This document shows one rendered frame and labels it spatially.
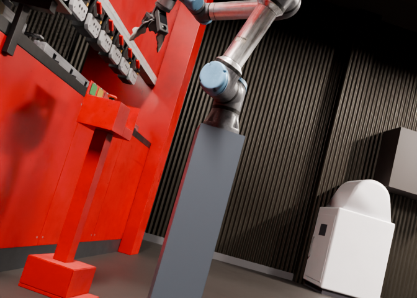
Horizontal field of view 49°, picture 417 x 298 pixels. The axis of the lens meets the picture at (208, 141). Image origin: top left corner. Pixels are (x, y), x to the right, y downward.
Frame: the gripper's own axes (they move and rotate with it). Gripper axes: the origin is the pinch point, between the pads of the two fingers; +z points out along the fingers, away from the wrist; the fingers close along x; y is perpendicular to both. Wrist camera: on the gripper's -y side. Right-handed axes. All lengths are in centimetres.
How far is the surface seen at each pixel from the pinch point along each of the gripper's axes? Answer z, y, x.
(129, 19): 10, 83, -27
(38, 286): 83, -63, 25
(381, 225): 89, 33, -365
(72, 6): 3.2, 29.9, 25.6
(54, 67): 21.0, -4.1, 33.4
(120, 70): 40, 75, -34
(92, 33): 15.9, 44.3, 5.7
